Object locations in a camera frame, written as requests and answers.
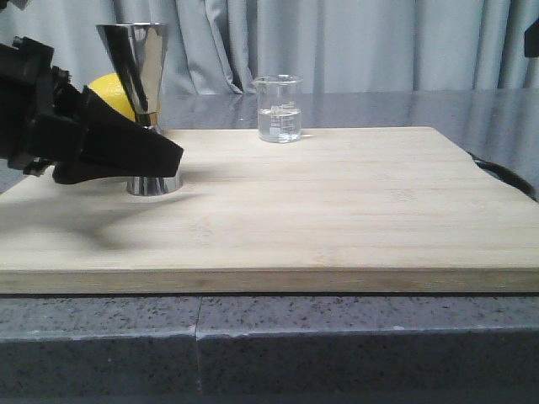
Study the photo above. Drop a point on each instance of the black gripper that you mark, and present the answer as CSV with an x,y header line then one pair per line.
x,y
46,121

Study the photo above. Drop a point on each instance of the clear glass measuring beaker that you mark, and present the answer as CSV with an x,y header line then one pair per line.
x,y
279,108

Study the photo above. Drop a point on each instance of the light wooden cutting board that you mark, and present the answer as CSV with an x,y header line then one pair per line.
x,y
341,210

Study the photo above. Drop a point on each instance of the yellow lemon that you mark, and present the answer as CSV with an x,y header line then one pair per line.
x,y
110,89

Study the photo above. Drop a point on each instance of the grey curtain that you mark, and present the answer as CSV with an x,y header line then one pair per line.
x,y
335,46

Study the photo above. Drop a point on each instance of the silver double-cone steel jigger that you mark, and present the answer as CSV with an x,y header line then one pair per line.
x,y
137,52

